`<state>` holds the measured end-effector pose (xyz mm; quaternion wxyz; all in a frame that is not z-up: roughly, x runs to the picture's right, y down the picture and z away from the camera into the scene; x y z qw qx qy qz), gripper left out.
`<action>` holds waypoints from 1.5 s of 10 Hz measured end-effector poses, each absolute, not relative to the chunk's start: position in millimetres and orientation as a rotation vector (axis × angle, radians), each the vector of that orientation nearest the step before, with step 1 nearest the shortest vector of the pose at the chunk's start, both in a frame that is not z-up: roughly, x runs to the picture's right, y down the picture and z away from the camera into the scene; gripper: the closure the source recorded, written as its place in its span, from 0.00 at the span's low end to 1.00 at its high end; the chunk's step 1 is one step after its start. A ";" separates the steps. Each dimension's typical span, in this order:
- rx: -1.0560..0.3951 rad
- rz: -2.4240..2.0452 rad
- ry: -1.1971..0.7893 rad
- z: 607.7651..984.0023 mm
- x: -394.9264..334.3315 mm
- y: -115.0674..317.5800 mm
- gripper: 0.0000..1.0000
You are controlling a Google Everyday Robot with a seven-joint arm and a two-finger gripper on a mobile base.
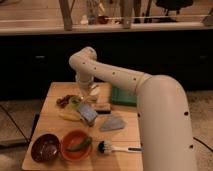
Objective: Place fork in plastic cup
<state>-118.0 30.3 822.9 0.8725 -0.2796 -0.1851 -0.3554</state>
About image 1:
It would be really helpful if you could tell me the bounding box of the wooden table board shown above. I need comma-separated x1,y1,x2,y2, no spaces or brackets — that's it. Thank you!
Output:
22,82,143,171

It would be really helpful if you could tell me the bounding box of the dark purple bowl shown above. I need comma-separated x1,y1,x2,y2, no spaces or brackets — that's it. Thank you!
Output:
31,134,60,163

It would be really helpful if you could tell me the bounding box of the orange bowl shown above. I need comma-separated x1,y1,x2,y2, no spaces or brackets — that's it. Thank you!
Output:
60,130,92,162

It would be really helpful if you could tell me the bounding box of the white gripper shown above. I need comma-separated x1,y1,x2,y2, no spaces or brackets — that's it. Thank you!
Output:
76,74,94,95

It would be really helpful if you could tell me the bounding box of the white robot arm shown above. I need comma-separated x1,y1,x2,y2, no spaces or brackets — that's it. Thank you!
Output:
69,47,197,171

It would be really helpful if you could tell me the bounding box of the dark grapes toy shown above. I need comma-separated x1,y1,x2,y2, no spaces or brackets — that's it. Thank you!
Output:
56,95,71,108

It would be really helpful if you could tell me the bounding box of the yellow banana toy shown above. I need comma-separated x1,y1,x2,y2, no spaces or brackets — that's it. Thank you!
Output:
59,113,81,122

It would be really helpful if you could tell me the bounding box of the black cable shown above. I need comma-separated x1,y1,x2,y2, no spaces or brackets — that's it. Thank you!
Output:
0,104,31,143

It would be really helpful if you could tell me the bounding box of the grey wedge sponge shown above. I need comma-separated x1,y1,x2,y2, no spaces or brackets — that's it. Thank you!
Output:
99,116,126,132

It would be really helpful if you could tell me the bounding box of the green plastic bin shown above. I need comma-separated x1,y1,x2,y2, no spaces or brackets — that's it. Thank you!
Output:
110,87,136,106

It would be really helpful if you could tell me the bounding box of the brown rectangular block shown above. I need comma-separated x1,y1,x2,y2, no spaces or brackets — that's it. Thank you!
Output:
93,103,111,114

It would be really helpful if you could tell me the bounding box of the green pepper toy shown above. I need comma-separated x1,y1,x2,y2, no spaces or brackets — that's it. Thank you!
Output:
67,136,92,152

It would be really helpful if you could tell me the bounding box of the white dish brush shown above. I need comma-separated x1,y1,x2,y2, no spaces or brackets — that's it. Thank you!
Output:
97,141,142,154

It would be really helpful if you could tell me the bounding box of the green pear toy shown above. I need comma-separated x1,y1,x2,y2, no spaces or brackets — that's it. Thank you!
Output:
67,96,81,110

